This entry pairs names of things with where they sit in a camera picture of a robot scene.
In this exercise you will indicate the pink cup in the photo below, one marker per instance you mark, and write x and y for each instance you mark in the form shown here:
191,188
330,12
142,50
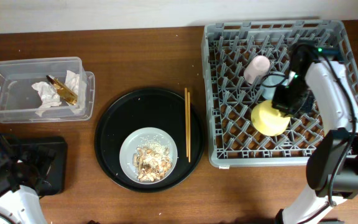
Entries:
258,66

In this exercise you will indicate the wooden chopstick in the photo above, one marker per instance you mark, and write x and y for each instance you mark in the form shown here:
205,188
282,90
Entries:
188,131
185,121

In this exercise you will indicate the black rectangular tray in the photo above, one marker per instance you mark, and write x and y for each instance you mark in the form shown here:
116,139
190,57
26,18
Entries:
57,165

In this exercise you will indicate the clear plastic bin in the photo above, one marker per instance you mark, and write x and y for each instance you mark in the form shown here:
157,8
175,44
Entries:
20,103

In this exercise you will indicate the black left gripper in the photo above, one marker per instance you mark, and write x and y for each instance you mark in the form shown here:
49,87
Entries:
40,158

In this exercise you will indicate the grey plate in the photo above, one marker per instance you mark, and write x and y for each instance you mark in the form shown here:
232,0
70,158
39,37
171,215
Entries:
138,138

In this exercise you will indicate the right wooden chopstick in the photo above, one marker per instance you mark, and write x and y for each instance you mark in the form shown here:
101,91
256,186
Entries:
188,131

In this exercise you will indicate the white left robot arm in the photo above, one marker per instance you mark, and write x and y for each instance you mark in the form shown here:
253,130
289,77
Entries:
22,206

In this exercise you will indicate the yellow bowl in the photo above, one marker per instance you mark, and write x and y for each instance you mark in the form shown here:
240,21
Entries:
268,120

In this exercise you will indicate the round black tray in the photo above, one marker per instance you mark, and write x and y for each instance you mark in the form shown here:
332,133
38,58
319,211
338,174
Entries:
148,108

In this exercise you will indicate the grey dishwasher rack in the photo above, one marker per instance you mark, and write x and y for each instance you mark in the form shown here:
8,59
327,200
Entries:
227,49

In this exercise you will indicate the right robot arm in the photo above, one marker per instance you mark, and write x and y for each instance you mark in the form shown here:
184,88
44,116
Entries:
332,169

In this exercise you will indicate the left wooden chopstick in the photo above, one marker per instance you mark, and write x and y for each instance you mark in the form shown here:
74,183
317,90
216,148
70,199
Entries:
185,121

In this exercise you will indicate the white tissue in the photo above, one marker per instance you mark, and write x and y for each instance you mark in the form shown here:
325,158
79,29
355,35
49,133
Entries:
48,94

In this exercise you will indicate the blue cup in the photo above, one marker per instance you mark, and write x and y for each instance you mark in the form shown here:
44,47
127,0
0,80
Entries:
270,82

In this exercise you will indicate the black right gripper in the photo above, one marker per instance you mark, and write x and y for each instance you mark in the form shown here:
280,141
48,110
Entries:
287,110

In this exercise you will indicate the peanut shells and rice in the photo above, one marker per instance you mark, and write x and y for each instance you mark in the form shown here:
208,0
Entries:
152,161

